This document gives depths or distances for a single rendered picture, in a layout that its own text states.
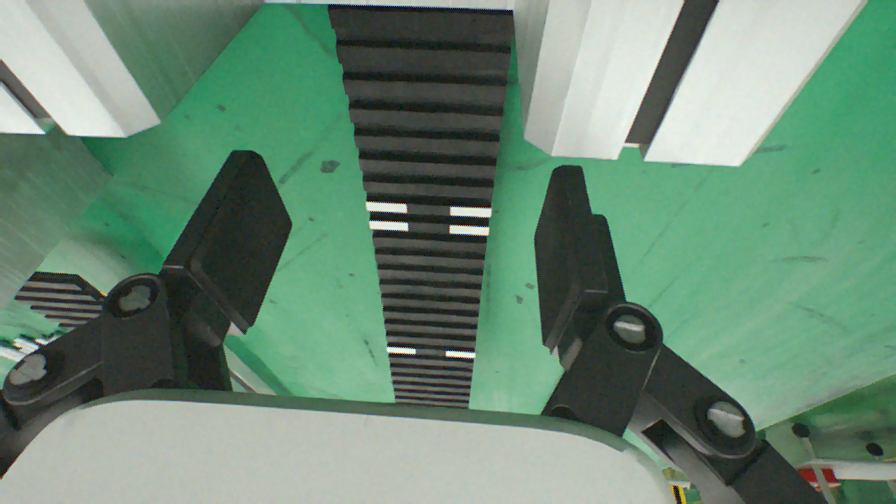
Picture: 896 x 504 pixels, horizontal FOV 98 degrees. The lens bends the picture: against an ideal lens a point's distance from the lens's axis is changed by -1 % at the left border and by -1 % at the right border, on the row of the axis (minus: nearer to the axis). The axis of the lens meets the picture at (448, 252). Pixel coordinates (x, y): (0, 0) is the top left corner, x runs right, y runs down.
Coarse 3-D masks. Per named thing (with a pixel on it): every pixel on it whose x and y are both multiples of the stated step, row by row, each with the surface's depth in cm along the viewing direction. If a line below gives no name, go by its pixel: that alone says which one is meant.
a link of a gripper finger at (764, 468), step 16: (672, 432) 8; (672, 448) 8; (688, 448) 7; (768, 448) 7; (688, 464) 7; (704, 464) 7; (720, 464) 7; (736, 464) 7; (752, 464) 7; (768, 464) 7; (784, 464) 7; (704, 480) 7; (720, 480) 7; (736, 480) 7; (752, 480) 7; (768, 480) 7; (784, 480) 7; (800, 480) 7; (704, 496) 7; (720, 496) 7; (736, 496) 7; (752, 496) 6; (768, 496) 6; (784, 496) 7; (800, 496) 6; (816, 496) 6
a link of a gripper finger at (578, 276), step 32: (576, 192) 9; (544, 224) 11; (576, 224) 9; (608, 224) 10; (544, 256) 11; (576, 256) 8; (608, 256) 9; (544, 288) 10; (576, 288) 8; (608, 288) 9; (544, 320) 10; (576, 320) 8; (576, 352) 8; (672, 352) 8; (672, 384) 7; (704, 384) 7; (640, 416) 8; (672, 416) 7; (704, 416) 7; (736, 416) 7; (704, 448) 7; (736, 448) 7
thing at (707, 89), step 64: (0, 0) 4; (64, 0) 4; (128, 0) 4; (192, 0) 5; (256, 0) 7; (320, 0) 7; (384, 0) 7; (448, 0) 7; (512, 0) 7; (576, 0) 3; (640, 0) 3; (704, 0) 3; (768, 0) 3; (832, 0) 3; (0, 64) 4; (64, 64) 4; (128, 64) 4; (192, 64) 5; (576, 64) 4; (640, 64) 4; (704, 64) 4; (768, 64) 4; (0, 128) 5; (64, 128) 5; (128, 128) 5; (576, 128) 4; (640, 128) 4; (704, 128) 4; (768, 128) 4
